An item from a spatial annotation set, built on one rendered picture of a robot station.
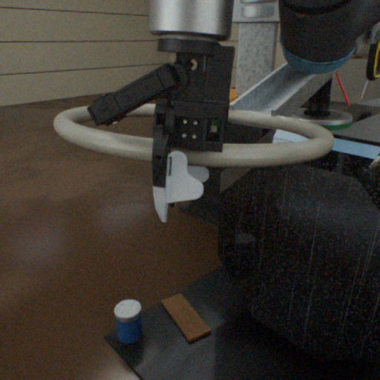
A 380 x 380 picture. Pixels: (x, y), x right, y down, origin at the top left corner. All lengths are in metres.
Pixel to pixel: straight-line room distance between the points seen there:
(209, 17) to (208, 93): 0.08
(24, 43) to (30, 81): 0.61
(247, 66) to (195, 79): 1.69
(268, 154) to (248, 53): 1.66
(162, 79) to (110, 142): 0.11
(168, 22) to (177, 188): 0.18
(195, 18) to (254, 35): 1.71
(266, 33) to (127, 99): 1.70
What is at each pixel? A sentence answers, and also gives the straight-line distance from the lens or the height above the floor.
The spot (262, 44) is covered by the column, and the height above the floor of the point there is 1.05.
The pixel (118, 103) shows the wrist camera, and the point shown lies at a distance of 0.42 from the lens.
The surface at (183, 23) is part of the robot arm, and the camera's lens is 0.38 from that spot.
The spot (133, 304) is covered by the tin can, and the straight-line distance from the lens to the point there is 1.43.
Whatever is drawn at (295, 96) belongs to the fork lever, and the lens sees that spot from 0.89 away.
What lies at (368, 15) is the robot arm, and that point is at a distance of 0.49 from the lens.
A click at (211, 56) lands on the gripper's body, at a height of 1.07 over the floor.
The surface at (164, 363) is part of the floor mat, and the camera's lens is 1.41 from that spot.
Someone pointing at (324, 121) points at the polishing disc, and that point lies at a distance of 1.15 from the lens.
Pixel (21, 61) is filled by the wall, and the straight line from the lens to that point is 7.03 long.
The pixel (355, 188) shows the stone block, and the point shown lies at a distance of 1.03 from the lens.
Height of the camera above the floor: 1.09
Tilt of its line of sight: 24 degrees down
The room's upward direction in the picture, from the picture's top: straight up
